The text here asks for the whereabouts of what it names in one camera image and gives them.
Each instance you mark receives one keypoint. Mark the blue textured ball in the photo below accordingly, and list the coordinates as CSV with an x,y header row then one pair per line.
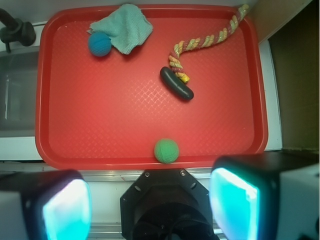
x,y
99,44

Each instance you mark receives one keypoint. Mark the metal sink basin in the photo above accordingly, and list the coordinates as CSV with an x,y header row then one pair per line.
x,y
18,86

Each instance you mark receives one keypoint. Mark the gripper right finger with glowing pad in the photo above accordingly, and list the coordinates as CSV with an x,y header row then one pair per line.
x,y
274,195

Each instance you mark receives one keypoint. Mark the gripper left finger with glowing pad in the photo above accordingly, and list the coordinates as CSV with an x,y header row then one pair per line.
x,y
47,205

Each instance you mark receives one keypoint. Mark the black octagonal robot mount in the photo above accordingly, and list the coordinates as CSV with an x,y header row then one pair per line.
x,y
168,204

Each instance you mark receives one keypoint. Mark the dark green toy cucumber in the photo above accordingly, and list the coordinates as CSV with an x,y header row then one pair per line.
x,y
179,88

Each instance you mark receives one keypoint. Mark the light green cloth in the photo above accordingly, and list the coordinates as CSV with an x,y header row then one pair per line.
x,y
127,27

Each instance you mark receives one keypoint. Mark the green textured ball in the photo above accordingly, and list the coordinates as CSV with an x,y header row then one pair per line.
x,y
166,151

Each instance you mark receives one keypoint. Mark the red plastic tray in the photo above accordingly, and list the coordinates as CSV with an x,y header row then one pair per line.
x,y
107,113

